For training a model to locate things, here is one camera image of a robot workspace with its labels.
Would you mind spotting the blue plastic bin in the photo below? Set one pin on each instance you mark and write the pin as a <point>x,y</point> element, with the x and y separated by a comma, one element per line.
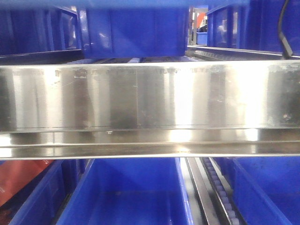
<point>137,28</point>

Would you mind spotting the lower middle blue bin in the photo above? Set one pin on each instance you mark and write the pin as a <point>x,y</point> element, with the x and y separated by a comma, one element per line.
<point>129,191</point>

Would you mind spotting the blue roller track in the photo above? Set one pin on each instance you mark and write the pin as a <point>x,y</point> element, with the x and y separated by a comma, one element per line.
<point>229,214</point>

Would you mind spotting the upper right blue bin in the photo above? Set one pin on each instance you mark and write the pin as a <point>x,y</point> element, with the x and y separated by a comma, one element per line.
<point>249,24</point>

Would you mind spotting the lower right blue bin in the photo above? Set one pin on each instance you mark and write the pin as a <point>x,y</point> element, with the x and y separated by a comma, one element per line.
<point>266,190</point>

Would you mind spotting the lower left blue bin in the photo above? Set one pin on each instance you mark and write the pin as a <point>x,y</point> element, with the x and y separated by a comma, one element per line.
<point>41,202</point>

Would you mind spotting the upper left blue bin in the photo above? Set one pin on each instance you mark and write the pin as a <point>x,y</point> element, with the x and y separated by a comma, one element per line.
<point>38,30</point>

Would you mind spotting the red bag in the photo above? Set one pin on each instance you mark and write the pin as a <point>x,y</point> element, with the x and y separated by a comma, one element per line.
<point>16,174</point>

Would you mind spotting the stainless steel shelf rail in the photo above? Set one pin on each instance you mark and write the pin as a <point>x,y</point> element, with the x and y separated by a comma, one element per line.
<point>172,109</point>

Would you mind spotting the steel divider rail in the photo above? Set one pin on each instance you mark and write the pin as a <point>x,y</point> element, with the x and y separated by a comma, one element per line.
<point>205,205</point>

